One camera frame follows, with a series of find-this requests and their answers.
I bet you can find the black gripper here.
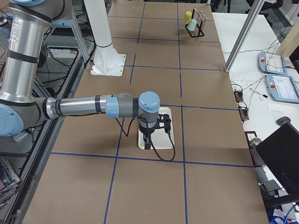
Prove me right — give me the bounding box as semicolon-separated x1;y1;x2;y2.
139;125;156;149

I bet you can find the pale green plastic cup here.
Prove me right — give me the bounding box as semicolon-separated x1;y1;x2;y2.
187;19;197;31

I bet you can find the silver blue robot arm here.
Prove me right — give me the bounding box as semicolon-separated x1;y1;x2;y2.
0;0;162;140

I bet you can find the white plastic tray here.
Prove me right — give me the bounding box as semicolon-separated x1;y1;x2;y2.
138;107;173;150

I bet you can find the small metal cup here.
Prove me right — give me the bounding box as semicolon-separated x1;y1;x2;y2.
249;137;262;149

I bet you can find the yellow plastic cup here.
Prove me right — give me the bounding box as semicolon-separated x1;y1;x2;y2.
184;11;192;24

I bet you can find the orange circuit board lower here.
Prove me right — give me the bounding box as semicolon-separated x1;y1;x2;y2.
238;108;249;122

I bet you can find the orange circuit board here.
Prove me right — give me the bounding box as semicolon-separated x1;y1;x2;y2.
234;90;243;102
238;108;249;122

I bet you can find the orange circuit board upper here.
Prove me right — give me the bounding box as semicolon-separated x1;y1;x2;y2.
234;90;243;102

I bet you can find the black marker pen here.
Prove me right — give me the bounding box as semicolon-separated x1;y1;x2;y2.
250;88;268;98

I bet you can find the black monitor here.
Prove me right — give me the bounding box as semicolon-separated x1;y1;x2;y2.
256;122;299;194

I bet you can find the stack of books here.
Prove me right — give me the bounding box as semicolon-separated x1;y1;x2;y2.
0;157;21;209

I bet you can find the upper teach pendant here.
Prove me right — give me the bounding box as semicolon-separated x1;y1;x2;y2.
258;51;287;75

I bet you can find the teach pendant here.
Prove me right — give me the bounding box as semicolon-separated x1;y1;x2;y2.
258;51;287;75
266;74;299;104

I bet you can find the lower teach pendant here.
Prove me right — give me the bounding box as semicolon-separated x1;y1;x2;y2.
266;74;299;104

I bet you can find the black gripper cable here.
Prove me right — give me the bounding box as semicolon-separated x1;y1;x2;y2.
116;116;176;162

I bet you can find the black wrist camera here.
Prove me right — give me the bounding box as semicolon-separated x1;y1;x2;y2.
157;114;171;133

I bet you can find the white camera stand pillar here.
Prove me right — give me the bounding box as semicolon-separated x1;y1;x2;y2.
84;0;126;77

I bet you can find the black wire cup rack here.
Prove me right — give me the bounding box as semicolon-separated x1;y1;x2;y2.
185;7;207;38

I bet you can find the aluminium frame post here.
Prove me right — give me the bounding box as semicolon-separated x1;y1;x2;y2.
224;0;265;72

